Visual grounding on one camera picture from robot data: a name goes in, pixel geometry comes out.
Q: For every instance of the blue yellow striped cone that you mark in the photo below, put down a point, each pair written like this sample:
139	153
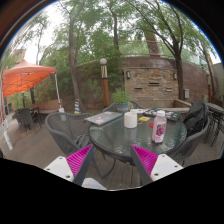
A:
77	107

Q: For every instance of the wall lantern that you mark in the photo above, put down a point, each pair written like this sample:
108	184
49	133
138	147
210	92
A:
128	75
175	76

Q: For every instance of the wooden lamp post globe light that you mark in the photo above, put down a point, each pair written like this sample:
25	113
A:
105	86

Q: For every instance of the group of dark patio chairs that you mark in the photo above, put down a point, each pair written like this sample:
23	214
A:
26	118

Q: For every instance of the silver laptop with stickers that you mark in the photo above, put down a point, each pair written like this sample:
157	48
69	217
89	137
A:
103	118

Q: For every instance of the yellow square card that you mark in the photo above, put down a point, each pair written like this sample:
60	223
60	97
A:
144	118

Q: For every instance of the purple juice bottle white cap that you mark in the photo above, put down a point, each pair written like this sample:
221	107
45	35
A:
159	128

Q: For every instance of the white ceramic mug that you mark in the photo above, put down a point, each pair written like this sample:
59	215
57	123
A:
130	120

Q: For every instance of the black jacket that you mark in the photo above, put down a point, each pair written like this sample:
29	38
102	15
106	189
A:
196	116

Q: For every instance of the black laptop with stickers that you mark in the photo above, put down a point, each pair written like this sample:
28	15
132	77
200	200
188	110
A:
166	115

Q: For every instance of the green plant in blue pot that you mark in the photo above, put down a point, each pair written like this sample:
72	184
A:
121	98

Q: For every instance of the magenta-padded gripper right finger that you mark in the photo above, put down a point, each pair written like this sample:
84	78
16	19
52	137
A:
146	160

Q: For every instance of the orange canopy tent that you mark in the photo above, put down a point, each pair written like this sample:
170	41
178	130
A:
25	76

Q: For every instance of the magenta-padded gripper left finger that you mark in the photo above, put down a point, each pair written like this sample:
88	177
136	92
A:
78	160

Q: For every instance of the grey wall box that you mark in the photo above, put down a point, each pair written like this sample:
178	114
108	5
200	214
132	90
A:
186	93

